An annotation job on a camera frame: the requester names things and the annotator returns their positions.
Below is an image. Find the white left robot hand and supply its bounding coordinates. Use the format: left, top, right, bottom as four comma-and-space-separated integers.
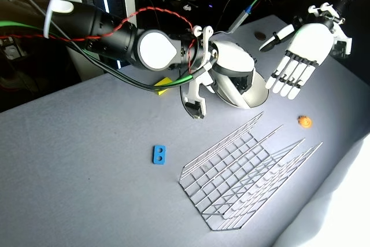
258, 23, 334, 100

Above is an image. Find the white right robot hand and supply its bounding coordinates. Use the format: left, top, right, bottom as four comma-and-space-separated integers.
180, 40, 258, 120

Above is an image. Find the white round ceramic plate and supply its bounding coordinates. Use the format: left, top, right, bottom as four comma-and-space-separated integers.
216, 70, 270, 110

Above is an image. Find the grey connector with blue tip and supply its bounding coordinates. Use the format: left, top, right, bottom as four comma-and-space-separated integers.
229, 6, 253, 34

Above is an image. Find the yellow rectangular block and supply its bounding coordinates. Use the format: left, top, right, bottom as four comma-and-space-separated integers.
153, 76, 173, 96

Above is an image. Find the small orange toy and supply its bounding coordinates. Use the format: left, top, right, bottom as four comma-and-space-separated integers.
297, 115, 313, 130

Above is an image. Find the blue block with two holes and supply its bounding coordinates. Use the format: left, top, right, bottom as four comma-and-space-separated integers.
152, 145, 167, 165

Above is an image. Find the thin white cable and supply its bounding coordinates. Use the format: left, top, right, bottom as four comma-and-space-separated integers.
218, 0, 268, 34

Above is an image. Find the thick green cable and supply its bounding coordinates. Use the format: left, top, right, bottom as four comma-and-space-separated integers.
0, 20, 194, 89

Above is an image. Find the red and black twisted wire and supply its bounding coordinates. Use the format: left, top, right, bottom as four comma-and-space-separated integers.
0, 6, 198, 75

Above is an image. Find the black cable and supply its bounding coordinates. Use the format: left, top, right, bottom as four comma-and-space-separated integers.
65, 40, 162, 92

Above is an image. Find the silver wire dish rack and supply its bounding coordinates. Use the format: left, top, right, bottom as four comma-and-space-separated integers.
178, 111, 324, 232

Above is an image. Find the white cable clip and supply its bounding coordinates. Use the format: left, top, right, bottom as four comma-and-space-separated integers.
43, 0, 75, 39

